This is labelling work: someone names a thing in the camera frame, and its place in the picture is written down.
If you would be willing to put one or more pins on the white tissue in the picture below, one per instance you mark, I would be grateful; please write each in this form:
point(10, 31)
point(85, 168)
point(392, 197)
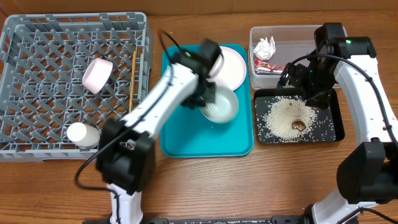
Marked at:
point(265, 49)

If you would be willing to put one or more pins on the white round plate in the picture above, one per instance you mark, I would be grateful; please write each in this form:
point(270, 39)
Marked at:
point(229, 69)

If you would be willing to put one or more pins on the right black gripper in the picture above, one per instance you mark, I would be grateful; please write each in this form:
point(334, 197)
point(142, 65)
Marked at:
point(322, 99)

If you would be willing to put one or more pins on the pink white small bowl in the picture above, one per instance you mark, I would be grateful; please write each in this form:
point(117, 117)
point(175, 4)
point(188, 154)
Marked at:
point(97, 74)

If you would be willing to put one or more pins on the black food waste tray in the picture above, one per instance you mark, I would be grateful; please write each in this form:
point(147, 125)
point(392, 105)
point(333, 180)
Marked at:
point(326, 130)

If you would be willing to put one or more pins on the white cup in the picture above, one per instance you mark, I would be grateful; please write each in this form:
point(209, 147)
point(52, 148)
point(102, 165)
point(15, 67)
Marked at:
point(83, 136)

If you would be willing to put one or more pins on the wooden chopstick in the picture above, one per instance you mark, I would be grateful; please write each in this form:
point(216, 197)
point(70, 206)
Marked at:
point(131, 96)

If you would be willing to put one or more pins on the teal plastic serving tray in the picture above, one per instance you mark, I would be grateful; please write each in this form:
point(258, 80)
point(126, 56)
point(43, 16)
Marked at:
point(188, 134)

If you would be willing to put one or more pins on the brown food scrap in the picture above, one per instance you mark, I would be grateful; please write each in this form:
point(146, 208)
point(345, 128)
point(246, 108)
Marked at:
point(299, 125)

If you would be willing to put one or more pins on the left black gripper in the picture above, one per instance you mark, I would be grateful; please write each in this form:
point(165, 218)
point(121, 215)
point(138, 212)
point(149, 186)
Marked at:
point(210, 97)

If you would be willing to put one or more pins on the grey plastic dish rack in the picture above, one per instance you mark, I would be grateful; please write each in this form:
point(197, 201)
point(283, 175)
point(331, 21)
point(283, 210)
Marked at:
point(45, 57)

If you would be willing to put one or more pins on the grey bowl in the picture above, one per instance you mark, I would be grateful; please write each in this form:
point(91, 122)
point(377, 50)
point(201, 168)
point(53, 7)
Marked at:
point(224, 109)

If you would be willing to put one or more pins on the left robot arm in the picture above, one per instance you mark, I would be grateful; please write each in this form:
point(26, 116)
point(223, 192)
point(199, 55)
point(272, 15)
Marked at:
point(126, 158)

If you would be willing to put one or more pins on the pile of white rice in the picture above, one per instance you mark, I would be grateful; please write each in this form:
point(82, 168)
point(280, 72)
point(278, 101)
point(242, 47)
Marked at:
point(289, 119)

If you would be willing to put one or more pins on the clear plastic waste bin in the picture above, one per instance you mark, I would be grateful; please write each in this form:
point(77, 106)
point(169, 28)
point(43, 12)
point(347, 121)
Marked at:
point(291, 42)

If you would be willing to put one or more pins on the red snack wrapper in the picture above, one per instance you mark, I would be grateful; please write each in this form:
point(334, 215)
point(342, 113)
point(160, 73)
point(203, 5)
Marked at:
point(262, 67)

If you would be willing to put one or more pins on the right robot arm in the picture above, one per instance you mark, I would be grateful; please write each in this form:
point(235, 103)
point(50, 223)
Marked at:
point(368, 176)

